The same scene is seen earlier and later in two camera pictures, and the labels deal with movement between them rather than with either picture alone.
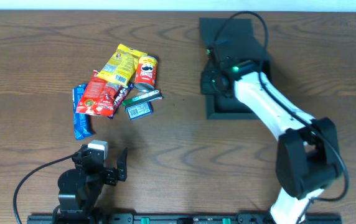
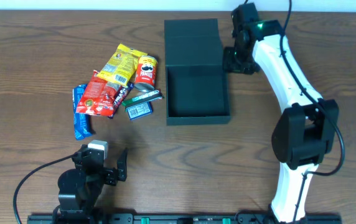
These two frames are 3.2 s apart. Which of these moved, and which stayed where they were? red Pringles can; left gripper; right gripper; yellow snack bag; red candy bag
Moved: right gripper
Stayed: red candy bag; yellow snack bag; red Pringles can; left gripper
